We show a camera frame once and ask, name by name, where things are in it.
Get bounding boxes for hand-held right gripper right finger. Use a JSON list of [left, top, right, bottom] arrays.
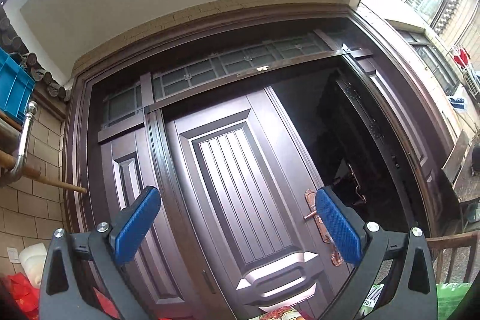
[[314, 186, 438, 320]]

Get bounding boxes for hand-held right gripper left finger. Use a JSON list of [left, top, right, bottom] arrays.
[[38, 186, 163, 320]]

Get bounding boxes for green printed pillow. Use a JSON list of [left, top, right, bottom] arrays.
[[358, 280, 472, 320]]

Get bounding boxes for narrow brown door panel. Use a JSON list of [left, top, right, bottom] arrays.
[[97, 110, 190, 315]]

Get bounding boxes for wooden pole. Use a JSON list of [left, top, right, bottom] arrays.
[[0, 148, 88, 194]]

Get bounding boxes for fruit print tablecloth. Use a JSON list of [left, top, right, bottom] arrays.
[[259, 305, 313, 320]]

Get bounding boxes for brown panelled door leaf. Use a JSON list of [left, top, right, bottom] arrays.
[[164, 87, 355, 310]]

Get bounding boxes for white foam roll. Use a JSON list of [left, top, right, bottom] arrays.
[[19, 246, 48, 288]]

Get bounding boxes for wooden chair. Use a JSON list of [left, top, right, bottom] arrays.
[[425, 230, 480, 285]]

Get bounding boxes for red plastic bag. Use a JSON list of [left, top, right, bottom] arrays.
[[0, 272, 43, 320]]

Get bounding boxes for transom window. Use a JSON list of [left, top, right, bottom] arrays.
[[100, 31, 340, 129]]

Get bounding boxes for blue plastic crate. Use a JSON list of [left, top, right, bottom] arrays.
[[0, 47, 37, 126]]

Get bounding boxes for row of grey roof tiles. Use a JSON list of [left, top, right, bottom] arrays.
[[0, 5, 69, 101]]

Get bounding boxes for air conditioner unit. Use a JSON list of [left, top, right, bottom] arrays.
[[462, 68, 480, 98]]

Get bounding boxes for red hanging clothes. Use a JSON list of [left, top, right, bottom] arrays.
[[452, 46, 472, 68]]

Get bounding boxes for copper door handle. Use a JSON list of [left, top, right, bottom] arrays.
[[303, 188, 344, 267]]

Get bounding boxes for dark inner door handle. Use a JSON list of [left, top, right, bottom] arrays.
[[346, 163, 367, 205]]

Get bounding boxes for chrome metal rail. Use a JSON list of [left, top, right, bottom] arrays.
[[7, 101, 39, 183]]

